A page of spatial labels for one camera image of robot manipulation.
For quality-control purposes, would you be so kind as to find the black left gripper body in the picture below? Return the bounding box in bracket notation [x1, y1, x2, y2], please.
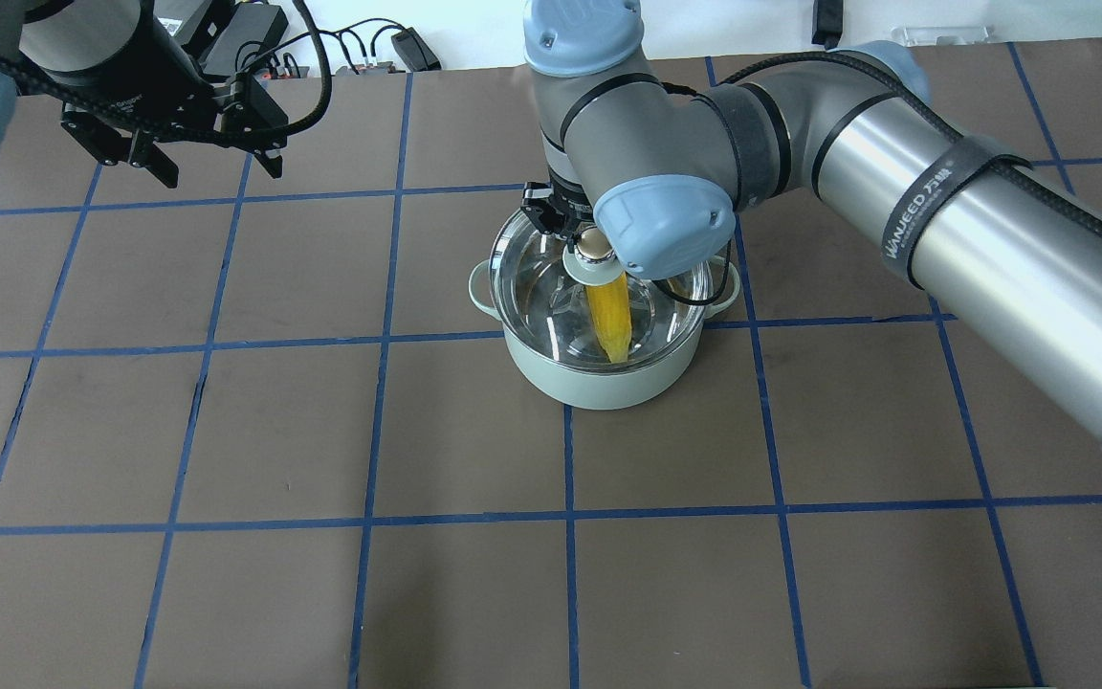
[58, 19, 289, 163]

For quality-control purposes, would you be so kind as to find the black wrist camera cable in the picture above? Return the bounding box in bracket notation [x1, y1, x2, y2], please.
[207, 0, 334, 150]

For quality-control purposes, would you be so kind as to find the glass pot lid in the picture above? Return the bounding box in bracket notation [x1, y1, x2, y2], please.
[469, 209, 738, 374]

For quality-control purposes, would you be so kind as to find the black power adapter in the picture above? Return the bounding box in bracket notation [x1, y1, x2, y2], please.
[390, 26, 442, 73]

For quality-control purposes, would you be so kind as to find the yellow corn cob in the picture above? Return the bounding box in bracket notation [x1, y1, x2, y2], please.
[585, 274, 631, 365]

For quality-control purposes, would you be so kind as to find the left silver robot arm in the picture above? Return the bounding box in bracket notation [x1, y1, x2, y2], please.
[0, 1, 292, 189]

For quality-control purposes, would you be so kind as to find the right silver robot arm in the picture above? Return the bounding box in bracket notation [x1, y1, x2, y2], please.
[523, 1, 1102, 445]

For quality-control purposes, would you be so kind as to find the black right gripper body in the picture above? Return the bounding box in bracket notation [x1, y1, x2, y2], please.
[520, 180, 598, 239]

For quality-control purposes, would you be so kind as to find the pale green electric pot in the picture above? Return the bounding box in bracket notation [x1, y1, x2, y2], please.
[468, 228, 741, 410]

